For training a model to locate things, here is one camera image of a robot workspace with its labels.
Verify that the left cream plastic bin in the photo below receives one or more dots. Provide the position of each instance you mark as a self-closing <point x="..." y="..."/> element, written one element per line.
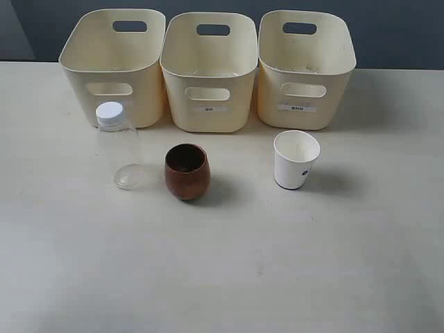
<point x="114" y="55"/>

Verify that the clear plastic bottle white cap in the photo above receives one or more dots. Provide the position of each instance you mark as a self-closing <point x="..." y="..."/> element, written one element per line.
<point x="118" y="140"/>

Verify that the cream plastic bin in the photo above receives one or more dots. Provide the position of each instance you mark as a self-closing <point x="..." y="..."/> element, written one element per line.
<point x="209" y="62"/>
<point x="305" y="62"/>
<point x="114" y="55"/>

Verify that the white paper cup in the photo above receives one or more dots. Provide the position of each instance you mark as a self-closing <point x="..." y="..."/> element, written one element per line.
<point x="295" y="152"/>

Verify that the brown wooden cup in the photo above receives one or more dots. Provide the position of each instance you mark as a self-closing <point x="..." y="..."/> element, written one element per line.
<point x="187" y="171"/>

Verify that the right cream plastic bin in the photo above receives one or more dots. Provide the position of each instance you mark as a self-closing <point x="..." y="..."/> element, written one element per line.
<point x="305" y="62"/>

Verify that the middle cream plastic bin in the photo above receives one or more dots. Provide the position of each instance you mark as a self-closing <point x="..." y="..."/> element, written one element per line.
<point x="209" y="62"/>

